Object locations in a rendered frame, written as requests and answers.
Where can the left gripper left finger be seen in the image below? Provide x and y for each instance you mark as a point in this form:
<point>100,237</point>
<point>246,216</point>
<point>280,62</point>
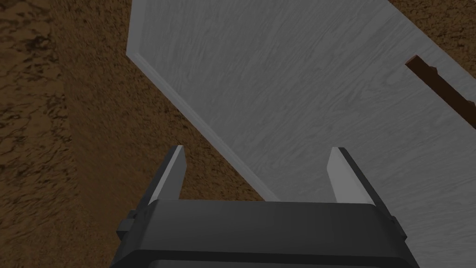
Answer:
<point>169,178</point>

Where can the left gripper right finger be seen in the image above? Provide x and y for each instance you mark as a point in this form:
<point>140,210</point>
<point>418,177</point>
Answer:
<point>349,180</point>

